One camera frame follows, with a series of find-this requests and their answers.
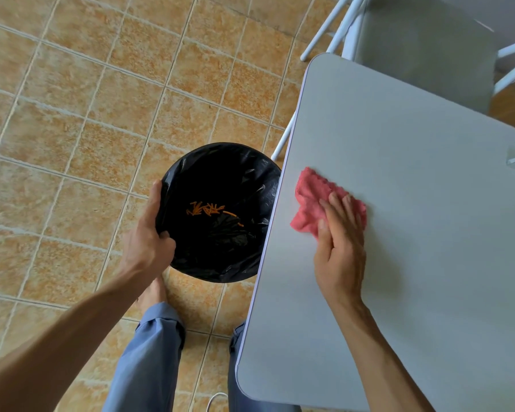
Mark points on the person's bare foot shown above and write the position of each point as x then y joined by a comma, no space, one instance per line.
152,293

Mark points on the person's right middle finger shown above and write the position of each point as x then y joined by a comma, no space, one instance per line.
340,210

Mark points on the person's left thumb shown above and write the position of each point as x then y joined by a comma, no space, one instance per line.
153,205

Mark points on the person's right little finger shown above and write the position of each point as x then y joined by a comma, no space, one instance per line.
359,223

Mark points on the person's right thumb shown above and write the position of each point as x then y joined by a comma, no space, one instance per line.
323,244

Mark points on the person's left forearm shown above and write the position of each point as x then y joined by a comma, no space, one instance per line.
60,338

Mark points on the person's right forearm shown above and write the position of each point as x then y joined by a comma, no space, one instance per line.
377,360

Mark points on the black bag-lined trash bin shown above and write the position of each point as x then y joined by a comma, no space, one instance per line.
231,244

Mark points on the white chair with grey seat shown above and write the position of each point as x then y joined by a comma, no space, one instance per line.
425,47

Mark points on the pile of orange carrot peels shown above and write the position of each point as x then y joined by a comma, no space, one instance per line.
208,209

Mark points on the white table leg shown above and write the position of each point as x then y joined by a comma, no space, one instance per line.
282,141

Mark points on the pink cleaning cloth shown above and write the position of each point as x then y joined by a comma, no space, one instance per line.
311,201

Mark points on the person's left hand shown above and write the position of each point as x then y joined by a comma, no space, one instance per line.
143,248

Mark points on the blue trousers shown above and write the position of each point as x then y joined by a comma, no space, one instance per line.
150,360

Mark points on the person's right hand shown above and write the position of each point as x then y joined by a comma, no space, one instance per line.
339,257

